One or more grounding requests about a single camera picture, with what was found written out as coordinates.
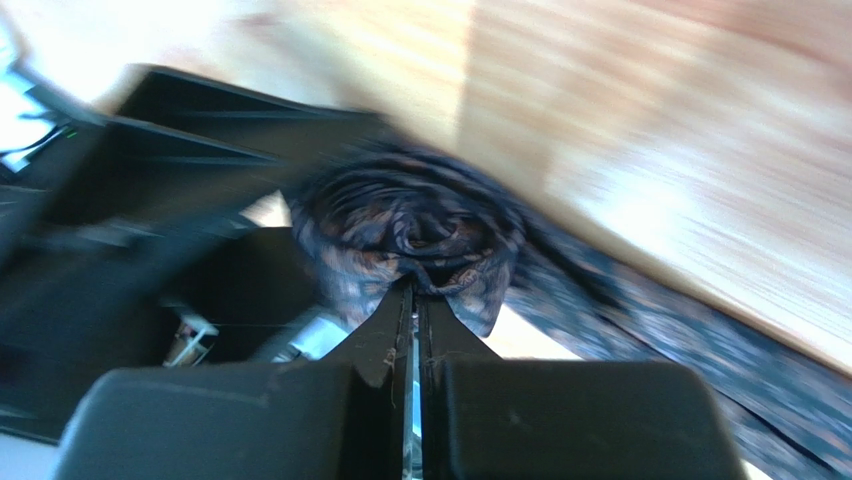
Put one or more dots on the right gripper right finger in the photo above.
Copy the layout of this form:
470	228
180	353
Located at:
486	417

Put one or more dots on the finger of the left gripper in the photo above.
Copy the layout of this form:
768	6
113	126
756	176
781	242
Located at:
105	214

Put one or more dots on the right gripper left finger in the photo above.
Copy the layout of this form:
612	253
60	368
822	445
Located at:
344	416

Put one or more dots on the dark blue paisley tie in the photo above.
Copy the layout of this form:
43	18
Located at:
388	211

